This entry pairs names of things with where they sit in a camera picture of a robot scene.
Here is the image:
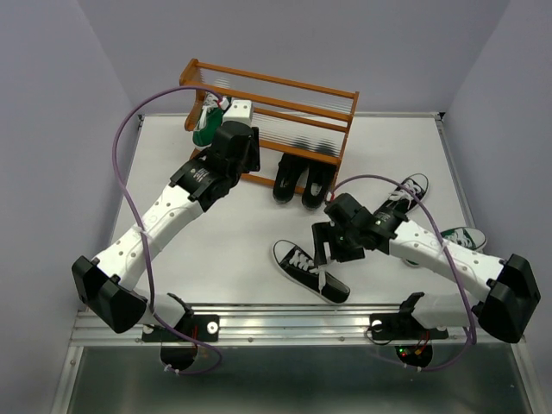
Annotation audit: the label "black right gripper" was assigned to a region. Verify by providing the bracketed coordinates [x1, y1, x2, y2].
[312, 220, 366, 265]

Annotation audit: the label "green sneaker white laces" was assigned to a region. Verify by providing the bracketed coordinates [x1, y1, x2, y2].
[192, 93, 230, 150]

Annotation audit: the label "black sneaker white laces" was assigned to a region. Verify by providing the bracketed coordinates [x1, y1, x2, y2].
[272, 240, 350, 304]

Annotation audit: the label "all black sneaker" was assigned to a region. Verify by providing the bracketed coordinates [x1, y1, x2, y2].
[302, 162, 336, 210]
[273, 154, 308, 204]

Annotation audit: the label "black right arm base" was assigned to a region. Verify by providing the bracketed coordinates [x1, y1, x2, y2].
[364, 292, 449, 345]

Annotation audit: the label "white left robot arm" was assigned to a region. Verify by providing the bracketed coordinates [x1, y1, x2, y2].
[72, 121, 260, 334]

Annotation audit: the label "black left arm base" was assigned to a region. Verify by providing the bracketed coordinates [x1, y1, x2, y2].
[138, 293, 220, 343]

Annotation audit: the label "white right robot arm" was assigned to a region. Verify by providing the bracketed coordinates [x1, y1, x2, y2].
[312, 193, 541, 343]

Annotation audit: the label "orange wooden shoe shelf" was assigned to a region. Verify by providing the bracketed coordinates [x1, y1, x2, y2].
[179, 59, 360, 186]

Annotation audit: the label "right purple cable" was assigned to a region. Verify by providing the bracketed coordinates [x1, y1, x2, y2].
[327, 174, 479, 373]

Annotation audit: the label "purple cable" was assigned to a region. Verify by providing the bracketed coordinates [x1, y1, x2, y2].
[327, 174, 479, 373]
[112, 85, 232, 375]

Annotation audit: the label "aluminium mounting rail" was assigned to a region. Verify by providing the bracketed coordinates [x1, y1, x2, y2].
[71, 301, 525, 346]

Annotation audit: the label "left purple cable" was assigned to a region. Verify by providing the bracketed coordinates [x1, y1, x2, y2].
[112, 85, 232, 375]

